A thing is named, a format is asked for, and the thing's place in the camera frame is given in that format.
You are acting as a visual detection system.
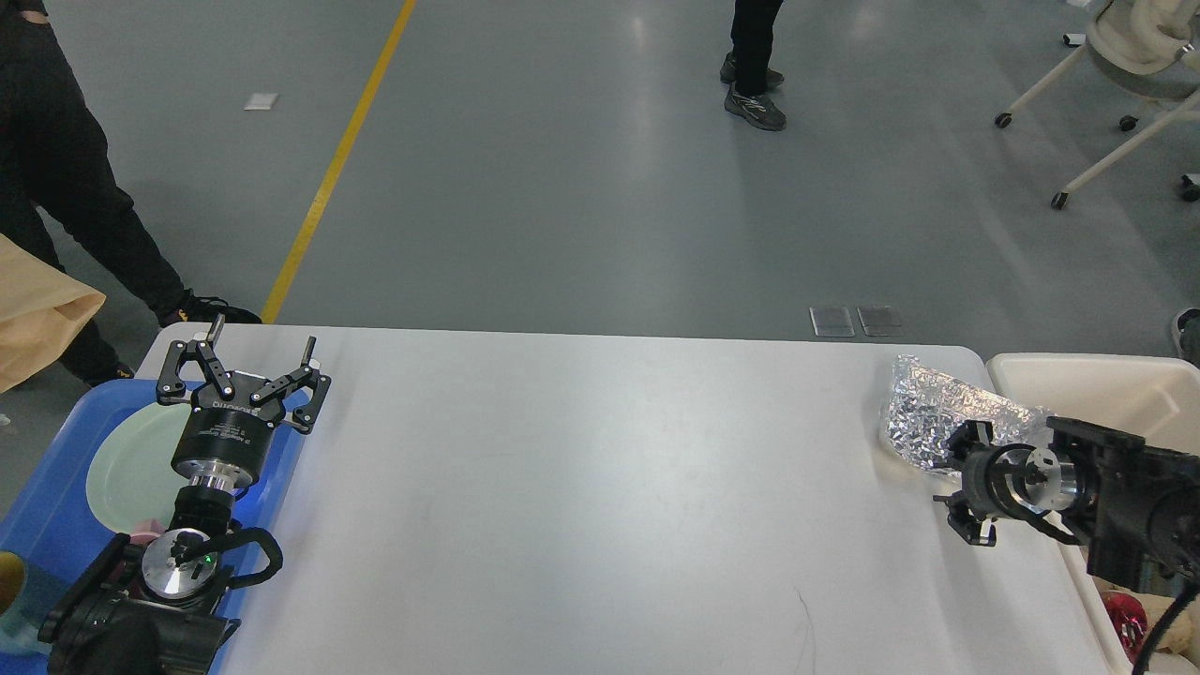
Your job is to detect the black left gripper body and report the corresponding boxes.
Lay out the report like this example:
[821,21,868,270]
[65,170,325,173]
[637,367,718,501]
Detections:
[169,374,298,488]

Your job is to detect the blue plastic tray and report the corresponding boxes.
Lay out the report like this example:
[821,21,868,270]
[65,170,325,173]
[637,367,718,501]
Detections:
[0,380,312,675]

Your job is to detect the floor plate right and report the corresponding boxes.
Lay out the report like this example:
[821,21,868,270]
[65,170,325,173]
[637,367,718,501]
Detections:
[856,305,905,338]

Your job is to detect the floor plate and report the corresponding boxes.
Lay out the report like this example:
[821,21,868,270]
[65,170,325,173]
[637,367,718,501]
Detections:
[809,305,856,338]
[856,305,905,338]

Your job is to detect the foil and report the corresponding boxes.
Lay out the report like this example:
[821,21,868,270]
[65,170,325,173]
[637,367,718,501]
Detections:
[878,354,1052,478]

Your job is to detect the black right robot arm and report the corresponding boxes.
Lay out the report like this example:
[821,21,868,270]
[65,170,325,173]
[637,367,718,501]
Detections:
[941,417,1199,674]

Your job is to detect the floor plate left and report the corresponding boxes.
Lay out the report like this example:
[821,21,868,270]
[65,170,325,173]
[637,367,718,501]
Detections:
[809,305,856,338]

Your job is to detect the paper bag held by person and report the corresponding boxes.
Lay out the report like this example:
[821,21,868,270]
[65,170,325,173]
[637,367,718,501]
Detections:
[1,235,106,393]

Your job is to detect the beige plastic bin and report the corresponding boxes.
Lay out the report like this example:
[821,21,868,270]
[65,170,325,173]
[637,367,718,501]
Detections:
[986,352,1199,674]

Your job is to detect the light green plate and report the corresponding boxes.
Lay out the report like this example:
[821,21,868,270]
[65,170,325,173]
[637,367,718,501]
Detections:
[85,404,191,533]

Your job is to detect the dark teal mug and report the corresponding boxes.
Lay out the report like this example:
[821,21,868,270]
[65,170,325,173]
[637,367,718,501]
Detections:
[1,550,68,656]

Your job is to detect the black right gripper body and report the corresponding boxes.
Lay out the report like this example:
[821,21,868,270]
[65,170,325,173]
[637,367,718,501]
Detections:
[956,446,1032,521]

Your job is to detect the crushed red can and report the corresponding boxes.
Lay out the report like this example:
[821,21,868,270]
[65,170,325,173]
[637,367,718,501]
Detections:
[1099,590,1151,664]

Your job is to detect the person leg far right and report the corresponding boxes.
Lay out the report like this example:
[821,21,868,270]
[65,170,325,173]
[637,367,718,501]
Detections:
[719,1,786,131]

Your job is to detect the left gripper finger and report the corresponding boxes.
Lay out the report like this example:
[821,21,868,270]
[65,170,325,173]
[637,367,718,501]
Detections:
[155,313,235,406]
[251,338,334,434]

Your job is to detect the person in black left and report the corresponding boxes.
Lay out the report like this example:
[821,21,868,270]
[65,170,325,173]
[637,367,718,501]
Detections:
[1,1,259,325]

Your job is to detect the pink ribbed mug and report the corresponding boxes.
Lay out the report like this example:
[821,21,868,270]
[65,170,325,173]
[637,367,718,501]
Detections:
[128,518,166,546]

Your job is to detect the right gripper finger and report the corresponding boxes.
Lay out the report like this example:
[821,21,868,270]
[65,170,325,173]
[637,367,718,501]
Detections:
[932,492,996,548]
[942,420,994,470]

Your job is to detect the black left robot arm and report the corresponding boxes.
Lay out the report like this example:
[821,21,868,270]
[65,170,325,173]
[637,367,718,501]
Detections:
[38,319,334,674]

